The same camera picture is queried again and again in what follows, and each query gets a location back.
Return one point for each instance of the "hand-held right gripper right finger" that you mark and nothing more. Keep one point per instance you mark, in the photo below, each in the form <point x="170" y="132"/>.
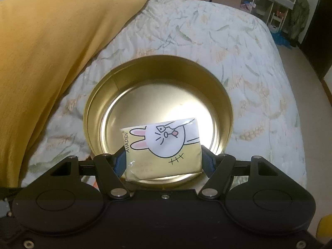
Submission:
<point x="207" y="160"/>

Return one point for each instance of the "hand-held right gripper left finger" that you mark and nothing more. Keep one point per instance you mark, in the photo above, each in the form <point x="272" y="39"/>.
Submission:
<point x="119" y="162"/>

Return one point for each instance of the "rabbit print tissue pack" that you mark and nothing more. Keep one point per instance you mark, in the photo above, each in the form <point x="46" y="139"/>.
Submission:
<point x="166" y="140"/>

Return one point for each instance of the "round gold tin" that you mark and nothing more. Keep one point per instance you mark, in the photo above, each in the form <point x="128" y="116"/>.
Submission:
<point x="166" y="90"/>

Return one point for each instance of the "wheat print quilt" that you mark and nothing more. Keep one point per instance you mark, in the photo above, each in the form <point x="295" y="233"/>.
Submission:
<point x="220" y="44"/>

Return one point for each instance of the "yellow pillow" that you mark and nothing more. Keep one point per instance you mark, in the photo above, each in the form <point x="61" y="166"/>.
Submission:
<point x="51" y="44"/>

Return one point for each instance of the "blue plastic bag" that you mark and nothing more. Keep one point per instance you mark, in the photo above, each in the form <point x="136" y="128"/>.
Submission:
<point x="281" y="40"/>

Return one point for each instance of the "white storage shelf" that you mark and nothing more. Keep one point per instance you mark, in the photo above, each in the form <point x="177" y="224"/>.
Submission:
<point x="275" y="13"/>

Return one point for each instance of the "green jacket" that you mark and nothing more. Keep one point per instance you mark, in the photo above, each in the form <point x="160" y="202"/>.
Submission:
<point x="298" y="18"/>

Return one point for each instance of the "dark door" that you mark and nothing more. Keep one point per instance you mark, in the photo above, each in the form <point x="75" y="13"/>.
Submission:
<point x="321" y="31"/>

